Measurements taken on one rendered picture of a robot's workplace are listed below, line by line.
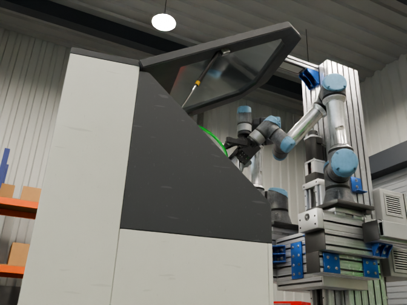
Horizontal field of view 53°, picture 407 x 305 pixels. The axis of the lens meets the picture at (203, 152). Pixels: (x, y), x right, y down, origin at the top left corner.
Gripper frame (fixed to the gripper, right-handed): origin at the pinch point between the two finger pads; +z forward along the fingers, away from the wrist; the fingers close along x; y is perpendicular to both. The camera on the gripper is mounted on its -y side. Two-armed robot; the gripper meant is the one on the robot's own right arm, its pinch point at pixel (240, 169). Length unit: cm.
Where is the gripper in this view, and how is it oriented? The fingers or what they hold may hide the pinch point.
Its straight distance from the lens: 204.5
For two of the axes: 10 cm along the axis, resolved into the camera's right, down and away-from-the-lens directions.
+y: 9.6, 1.4, 2.4
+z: -0.4, 9.2, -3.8
